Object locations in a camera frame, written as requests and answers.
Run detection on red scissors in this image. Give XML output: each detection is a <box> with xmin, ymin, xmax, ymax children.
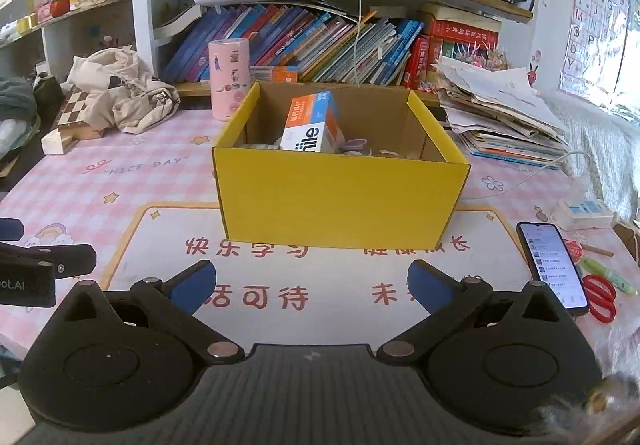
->
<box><xmin>582</xmin><ymin>273</ymin><xmax>617</xmax><ymax>324</ymax></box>

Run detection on grey fluffy fur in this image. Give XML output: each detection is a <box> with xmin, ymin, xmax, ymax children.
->
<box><xmin>537</xmin><ymin>370</ymin><xmax>640</xmax><ymax>445</ymax></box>

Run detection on row of colourful books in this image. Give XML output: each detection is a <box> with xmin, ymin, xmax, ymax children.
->
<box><xmin>162</xmin><ymin>2</ymin><xmax>501</xmax><ymax>91</ymax></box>

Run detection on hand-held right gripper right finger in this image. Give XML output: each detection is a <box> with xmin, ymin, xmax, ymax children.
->
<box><xmin>376</xmin><ymin>259</ymin><xmax>576</xmax><ymax>366</ymax></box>

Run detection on yellow cardboard box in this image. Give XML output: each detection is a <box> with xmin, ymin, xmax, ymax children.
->
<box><xmin>211</xmin><ymin>80</ymin><xmax>472</xmax><ymax>251</ymax></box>

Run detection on alphabet wall poster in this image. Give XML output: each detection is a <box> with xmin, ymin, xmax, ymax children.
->
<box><xmin>557</xmin><ymin>0</ymin><xmax>632</xmax><ymax>98</ymax></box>

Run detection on stack of loose papers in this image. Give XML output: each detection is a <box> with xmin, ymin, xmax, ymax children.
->
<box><xmin>437</xmin><ymin>52</ymin><xmax>571</xmax><ymax>171</ymax></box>

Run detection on beige cloth tote bag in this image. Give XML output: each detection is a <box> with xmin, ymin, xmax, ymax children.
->
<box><xmin>65</xmin><ymin>48</ymin><xmax>181</xmax><ymax>135</ymax></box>

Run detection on thick white-paged book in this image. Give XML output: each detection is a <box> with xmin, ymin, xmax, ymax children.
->
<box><xmin>155</xmin><ymin>5</ymin><xmax>203</xmax><ymax>46</ymax></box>

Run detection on white phone charging cable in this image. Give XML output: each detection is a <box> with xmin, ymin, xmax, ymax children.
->
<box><xmin>316</xmin><ymin>0</ymin><xmax>363</xmax><ymax>87</ymax></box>

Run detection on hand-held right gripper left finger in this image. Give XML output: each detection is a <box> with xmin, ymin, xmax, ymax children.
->
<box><xmin>52</xmin><ymin>259</ymin><xmax>246</xmax><ymax>366</ymax></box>

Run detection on green marker pen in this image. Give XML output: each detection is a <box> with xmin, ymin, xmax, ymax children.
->
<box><xmin>580</xmin><ymin>257</ymin><xmax>638</xmax><ymax>296</ymax></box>

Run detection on white charger cable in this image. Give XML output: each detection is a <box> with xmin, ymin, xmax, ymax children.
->
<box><xmin>462</xmin><ymin>151</ymin><xmax>591</xmax><ymax>202</ymax></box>

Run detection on wooden bookshelf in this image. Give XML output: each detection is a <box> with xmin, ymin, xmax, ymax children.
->
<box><xmin>0</xmin><ymin>0</ymin><xmax>536</xmax><ymax>98</ymax></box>

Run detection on white lace cover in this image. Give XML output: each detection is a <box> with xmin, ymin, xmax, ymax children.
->
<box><xmin>545</xmin><ymin>100</ymin><xmax>640</xmax><ymax>226</ymax></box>

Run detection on red white lollipop stick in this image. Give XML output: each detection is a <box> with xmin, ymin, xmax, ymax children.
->
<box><xmin>562</xmin><ymin>239</ymin><xmax>615</xmax><ymax>266</ymax></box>

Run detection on white orange toothbrush box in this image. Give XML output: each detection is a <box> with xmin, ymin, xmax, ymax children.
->
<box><xmin>280</xmin><ymin>91</ymin><xmax>346</xmax><ymax>153</ymax></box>

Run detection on small purple round case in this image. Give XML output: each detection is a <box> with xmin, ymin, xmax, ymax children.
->
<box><xmin>341</xmin><ymin>138</ymin><xmax>372</xmax><ymax>157</ymax></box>

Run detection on pink printed cylinder canister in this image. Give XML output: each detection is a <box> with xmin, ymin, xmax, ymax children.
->
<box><xmin>207</xmin><ymin>38</ymin><xmax>251</xmax><ymax>122</ymax></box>

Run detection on dark blue smartphone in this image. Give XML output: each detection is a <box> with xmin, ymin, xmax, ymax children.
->
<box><xmin>516</xmin><ymin>222</ymin><xmax>591</xmax><ymax>317</ymax></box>

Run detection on flat orange white carton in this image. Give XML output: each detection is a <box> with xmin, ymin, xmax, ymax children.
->
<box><xmin>249</xmin><ymin>66</ymin><xmax>301</xmax><ymax>84</ymax></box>

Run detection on white power strip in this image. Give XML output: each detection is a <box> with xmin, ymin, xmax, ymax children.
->
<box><xmin>550</xmin><ymin>170</ymin><xmax>617</xmax><ymax>232</ymax></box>

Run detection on checkered wooden chess box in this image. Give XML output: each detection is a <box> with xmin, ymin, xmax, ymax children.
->
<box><xmin>50</xmin><ymin>85</ymin><xmax>106</xmax><ymax>141</ymax></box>

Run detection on pink checked desk mat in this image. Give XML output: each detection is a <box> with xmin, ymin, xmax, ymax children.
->
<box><xmin>0</xmin><ymin>98</ymin><xmax>640</xmax><ymax>376</ymax></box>

